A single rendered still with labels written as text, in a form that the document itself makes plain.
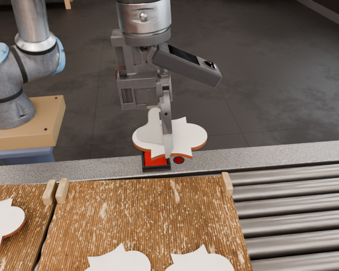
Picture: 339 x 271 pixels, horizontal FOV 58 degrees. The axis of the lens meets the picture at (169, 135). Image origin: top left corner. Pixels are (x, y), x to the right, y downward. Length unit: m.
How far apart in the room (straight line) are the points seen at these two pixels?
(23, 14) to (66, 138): 1.68
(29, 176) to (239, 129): 1.95
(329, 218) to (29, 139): 0.85
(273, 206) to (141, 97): 0.44
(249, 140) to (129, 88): 2.05
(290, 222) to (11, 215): 0.60
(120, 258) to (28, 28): 0.67
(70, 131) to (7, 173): 1.72
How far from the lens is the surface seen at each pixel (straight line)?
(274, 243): 0.71
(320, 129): 2.79
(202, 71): 0.48
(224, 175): 0.75
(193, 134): 0.57
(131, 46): 0.46
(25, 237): 0.73
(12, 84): 1.04
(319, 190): 0.87
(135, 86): 0.47
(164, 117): 0.47
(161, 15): 0.44
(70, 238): 0.69
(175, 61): 0.47
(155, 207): 0.71
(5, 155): 1.07
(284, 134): 2.61
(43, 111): 1.12
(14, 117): 1.07
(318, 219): 0.79
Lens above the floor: 1.49
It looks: 38 degrees down
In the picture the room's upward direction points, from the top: straight up
